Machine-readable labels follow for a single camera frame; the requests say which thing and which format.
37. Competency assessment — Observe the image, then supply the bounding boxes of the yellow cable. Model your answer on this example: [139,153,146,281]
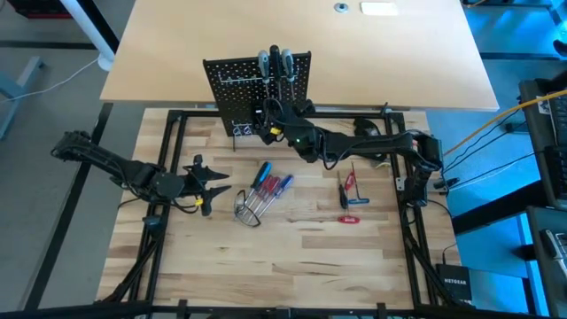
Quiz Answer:
[442,88,567,157]

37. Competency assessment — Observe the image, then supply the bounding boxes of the black Netgear switch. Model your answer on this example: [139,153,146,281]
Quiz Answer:
[435,263,473,303]

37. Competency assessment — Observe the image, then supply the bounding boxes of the wire tool holder rack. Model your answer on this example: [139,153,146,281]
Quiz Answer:
[219,74,298,85]

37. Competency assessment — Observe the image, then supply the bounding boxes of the black work glove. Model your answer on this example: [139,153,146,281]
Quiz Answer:
[352,116,393,170]

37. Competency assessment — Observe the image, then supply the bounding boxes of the small blue-striped clear screwdriver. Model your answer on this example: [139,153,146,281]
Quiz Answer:
[254,174,295,225]

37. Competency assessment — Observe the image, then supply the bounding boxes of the dark red box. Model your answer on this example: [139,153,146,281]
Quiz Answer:
[6,0,73,19]

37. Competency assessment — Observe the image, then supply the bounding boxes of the black perforated pegboard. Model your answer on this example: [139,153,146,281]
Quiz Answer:
[202,51,313,152]

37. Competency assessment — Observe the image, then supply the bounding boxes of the large blue-striped clear screwdriver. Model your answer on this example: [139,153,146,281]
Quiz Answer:
[237,160,273,216]

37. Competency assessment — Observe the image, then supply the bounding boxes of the grey furniture leg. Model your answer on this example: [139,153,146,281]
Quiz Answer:
[0,55,45,141]

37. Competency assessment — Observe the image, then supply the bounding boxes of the clear safety glasses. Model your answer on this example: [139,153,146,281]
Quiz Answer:
[232,189,263,229]

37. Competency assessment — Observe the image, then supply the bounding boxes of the tan wooden desk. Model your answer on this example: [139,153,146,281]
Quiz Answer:
[99,0,501,112]

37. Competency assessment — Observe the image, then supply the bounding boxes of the white round post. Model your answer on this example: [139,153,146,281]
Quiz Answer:
[58,0,119,73]

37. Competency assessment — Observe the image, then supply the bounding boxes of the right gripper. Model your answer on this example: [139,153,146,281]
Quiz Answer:
[259,100,316,146]

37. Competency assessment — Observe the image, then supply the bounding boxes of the small black box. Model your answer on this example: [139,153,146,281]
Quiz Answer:
[141,214,165,232]

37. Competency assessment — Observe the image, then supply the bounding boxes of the black cable with plug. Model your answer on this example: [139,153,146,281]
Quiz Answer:
[442,110,524,176]

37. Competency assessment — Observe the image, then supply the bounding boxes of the chrome ring screwdriver rack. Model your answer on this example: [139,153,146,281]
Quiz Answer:
[229,122,254,137]

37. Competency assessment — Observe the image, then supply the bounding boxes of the white floor cable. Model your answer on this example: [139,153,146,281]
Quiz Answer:
[0,56,101,105]

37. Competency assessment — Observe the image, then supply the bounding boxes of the white rectangular pad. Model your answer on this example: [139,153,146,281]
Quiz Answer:
[359,1,400,17]

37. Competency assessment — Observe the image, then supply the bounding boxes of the large black-handled screwdriver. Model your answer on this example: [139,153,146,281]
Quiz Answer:
[268,43,284,103]

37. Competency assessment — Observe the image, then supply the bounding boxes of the grey-handled screwdriver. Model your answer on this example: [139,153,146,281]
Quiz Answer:
[281,48,297,102]
[257,49,272,98]

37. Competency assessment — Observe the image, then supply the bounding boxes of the black workstation desk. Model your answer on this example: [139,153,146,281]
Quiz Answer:
[525,206,567,319]
[517,70,567,209]

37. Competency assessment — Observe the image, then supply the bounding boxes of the black pegboard bin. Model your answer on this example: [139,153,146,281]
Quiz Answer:
[251,101,267,134]

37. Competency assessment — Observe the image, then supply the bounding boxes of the black-handled socket driver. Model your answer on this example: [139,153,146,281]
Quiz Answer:
[337,170,350,211]

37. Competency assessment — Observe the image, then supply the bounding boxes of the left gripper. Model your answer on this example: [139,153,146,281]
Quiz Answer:
[182,154,233,218]

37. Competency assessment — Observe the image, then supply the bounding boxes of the blue T-handle hex key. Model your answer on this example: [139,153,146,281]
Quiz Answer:
[347,161,371,206]

